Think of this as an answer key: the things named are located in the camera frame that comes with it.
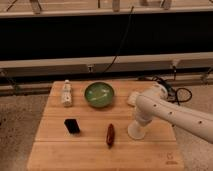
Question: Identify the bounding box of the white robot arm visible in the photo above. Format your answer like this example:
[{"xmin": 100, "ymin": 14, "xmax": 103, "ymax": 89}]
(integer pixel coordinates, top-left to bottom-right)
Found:
[{"xmin": 135, "ymin": 84, "xmax": 213, "ymax": 144}]

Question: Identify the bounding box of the black eraser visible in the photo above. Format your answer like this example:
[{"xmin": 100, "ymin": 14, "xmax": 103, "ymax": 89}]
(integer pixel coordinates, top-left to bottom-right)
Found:
[{"xmin": 64, "ymin": 119, "xmax": 80, "ymax": 134}]

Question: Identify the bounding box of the green bowl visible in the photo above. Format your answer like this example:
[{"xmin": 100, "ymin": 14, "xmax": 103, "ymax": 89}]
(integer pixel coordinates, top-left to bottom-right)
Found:
[{"xmin": 84, "ymin": 82, "xmax": 114, "ymax": 108}]

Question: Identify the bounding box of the white rectangular block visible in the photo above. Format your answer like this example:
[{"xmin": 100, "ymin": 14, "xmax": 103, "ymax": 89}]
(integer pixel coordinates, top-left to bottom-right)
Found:
[{"xmin": 127, "ymin": 91, "xmax": 139, "ymax": 106}]

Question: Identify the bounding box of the small white bottle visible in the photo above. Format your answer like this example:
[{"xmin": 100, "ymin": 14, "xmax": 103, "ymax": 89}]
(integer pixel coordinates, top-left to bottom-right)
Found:
[{"xmin": 61, "ymin": 80, "xmax": 72, "ymax": 107}]

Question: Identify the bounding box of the bamboo cutting board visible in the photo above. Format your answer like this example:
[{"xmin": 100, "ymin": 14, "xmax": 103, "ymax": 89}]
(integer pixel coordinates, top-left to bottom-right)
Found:
[{"xmin": 27, "ymin": 81, "xmax": 184, "ymax": 171}]

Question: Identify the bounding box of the dark red oblong object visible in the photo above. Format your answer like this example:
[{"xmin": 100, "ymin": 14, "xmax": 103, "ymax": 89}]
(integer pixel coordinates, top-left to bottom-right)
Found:
[{"xmin": 106, "ymin": 124, "xmax": 115, "ymax": 147}]

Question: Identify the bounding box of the black hanging cable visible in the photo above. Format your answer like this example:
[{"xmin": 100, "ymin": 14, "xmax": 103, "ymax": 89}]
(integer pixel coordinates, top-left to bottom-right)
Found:
[{"xmin": 101, "ymin": 4, "xmax": 135, "ymax": 74}]

